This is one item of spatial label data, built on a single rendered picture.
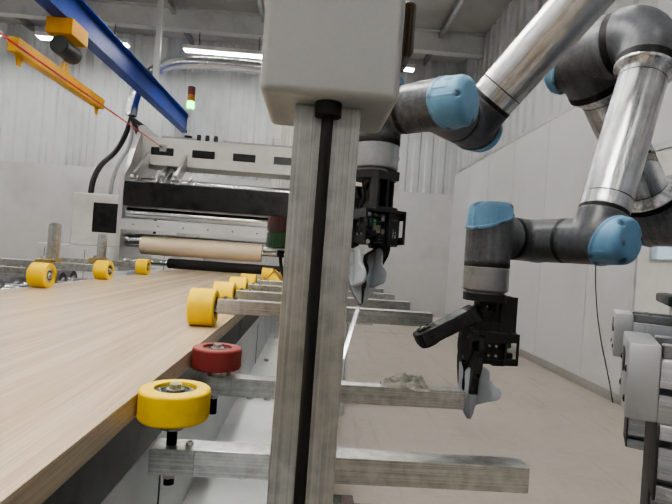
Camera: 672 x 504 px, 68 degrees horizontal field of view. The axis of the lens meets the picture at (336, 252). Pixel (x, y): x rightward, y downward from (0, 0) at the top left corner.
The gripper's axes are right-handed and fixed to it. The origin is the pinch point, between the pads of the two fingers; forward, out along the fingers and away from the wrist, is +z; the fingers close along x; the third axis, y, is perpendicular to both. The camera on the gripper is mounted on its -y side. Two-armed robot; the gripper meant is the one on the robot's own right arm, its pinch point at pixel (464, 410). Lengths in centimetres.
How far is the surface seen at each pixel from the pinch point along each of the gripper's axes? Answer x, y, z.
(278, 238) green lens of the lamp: -6.9, -32.8, -26.6
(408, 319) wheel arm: 23.5, -5.8, -11.9
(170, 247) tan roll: 250, -122, -22
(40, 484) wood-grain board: -46, -46, -6
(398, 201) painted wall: 879, 131, -137
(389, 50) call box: -59, -24, -35
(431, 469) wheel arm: -26.5, -12.1, -0.9
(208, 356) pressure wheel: -3.9, -42.6, -7.3
